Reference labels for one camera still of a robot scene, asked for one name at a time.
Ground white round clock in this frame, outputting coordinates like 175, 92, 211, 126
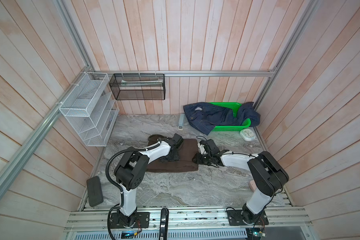
239, 128, 256, 142

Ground dark blue denim jeans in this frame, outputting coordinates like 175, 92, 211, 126
183, 102, 261, 135

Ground green plastic basket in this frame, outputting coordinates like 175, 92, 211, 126
211, 102, 251, 132

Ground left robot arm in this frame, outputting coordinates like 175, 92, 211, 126
105, 134, 184, 228

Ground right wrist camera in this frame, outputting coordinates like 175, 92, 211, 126
198, 139, 220, 155

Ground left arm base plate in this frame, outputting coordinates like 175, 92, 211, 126
107, 212, 150, 229

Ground black corrugated cable hose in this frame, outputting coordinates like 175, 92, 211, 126
104, 140, 161, 240

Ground black handle on rail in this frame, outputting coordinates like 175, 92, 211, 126
159, 208, 169, 240

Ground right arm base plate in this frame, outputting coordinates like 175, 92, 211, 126
226, 208, 269, 226

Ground black wire mesh basket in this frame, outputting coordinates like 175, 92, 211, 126
109, 73, 166, 101

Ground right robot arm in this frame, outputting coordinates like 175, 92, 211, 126
193, 140, 290, 225

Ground aluminium front rail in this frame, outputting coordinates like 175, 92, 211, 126
64, 207, 313, 232

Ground black rectangular pad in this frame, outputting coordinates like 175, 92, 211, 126
87, 176, 104, 207

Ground white wire mesh shelf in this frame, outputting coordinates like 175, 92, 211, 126
60, 73, 120, 147

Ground brown trousers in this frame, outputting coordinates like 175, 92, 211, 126
147, 134, 199, 173

